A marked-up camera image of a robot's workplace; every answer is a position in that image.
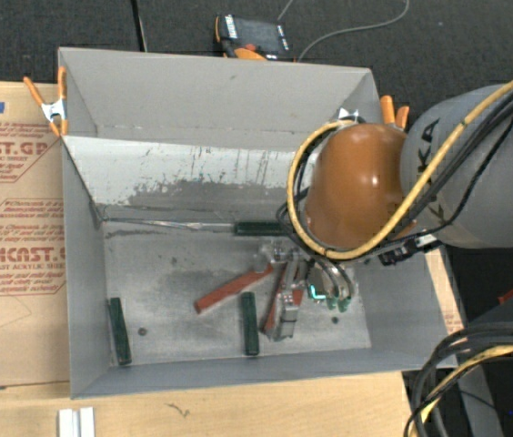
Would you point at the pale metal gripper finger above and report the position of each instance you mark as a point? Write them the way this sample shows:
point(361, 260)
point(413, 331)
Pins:
point(287, 321)
point(265, 260)

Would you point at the red-brown flat block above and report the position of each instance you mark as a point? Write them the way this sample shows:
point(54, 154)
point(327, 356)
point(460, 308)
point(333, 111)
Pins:
point(272, 305)
point(231, 289)

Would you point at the dark green flat block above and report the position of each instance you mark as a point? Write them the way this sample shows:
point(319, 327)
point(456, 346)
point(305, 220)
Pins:
point(250, 326)
point(258, 228)
point(120, 330)

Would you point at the grey metal bin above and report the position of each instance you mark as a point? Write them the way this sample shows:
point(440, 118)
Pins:
point(184, 285)

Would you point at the brown cardboard board, red print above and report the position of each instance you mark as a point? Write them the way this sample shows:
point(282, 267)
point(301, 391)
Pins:
point(20, 335)

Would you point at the black cylinder on white bracket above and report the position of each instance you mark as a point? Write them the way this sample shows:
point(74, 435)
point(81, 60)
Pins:
point(395, 254)

